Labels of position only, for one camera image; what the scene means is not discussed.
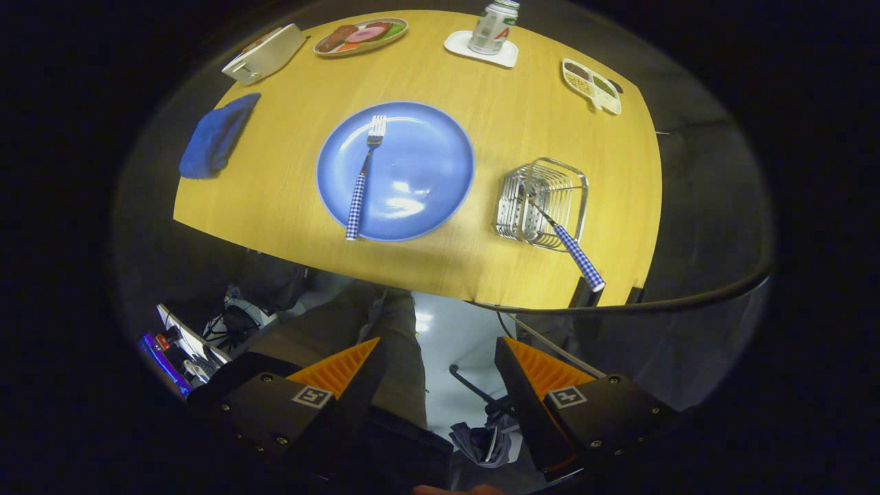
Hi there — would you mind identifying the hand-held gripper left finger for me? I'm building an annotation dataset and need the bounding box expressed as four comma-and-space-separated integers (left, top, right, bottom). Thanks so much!
189, 337, 386, 482

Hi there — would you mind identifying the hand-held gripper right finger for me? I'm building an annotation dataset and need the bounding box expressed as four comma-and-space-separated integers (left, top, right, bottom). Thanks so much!
495, 337, 681, 482

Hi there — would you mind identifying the spoon with blue checkered handle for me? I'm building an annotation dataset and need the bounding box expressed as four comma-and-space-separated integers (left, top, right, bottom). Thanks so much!
519, 182, 606, 293

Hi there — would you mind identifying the fork with blue checkered handle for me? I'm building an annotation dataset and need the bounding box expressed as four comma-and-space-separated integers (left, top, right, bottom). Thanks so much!
345, 115, 387, 241

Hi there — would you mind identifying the grey folded bag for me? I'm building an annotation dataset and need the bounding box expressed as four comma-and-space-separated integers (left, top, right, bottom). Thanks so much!
450, 421, 523, 470

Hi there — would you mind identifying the black metal stand leg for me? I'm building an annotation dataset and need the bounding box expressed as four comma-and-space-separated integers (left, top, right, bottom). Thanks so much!
449, 364, 516, 420

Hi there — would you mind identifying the person's trouser leg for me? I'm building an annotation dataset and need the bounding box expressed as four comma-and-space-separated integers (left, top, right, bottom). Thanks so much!
241, 299, 372, 375
344, 278, 430, 430

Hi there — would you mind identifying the laptop with lit screen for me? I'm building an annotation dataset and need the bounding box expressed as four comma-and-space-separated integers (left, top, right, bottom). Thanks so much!
137, 302, 231, 399

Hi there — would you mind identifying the blue round plate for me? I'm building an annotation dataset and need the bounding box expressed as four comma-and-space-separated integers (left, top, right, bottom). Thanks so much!
316, 101, 476, 243

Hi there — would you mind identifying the blue folded cloth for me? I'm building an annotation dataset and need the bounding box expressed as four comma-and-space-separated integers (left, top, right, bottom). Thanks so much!
179, 93, 262, 180

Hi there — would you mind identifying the white divided snack dish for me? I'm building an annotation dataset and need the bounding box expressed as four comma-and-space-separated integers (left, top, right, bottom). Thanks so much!
562, 58, 623, 116

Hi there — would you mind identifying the oval food plate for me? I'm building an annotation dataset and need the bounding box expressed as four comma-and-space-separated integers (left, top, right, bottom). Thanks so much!
313, 17, 409, 57

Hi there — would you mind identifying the white toaster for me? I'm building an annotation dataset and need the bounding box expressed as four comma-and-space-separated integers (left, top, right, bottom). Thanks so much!
221, 23, 307, 86

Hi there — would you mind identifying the brown sausage patty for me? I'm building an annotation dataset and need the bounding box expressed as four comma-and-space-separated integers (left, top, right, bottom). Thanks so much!
318, 25, 358, 53

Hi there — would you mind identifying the white coaster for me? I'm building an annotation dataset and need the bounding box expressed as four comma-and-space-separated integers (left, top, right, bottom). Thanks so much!
443, 30, 519, 69

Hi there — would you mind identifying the white bottle with green cap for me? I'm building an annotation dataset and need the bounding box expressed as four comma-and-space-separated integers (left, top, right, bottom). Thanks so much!
468, 0, 520, 56

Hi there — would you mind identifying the grey cable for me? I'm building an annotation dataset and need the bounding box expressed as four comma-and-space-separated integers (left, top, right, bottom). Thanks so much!
512, 316, 609, 379

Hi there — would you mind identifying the black stand with cables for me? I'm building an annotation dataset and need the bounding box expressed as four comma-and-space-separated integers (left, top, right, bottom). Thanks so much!
203, 296, 276, 351

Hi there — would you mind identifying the thick black cable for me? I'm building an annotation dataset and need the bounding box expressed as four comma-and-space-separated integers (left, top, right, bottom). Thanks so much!
467, 272, 772, 316

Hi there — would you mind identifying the metal wire cutlery basket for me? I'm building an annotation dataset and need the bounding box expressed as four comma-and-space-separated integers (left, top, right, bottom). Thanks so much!
495, 157, 590, 251

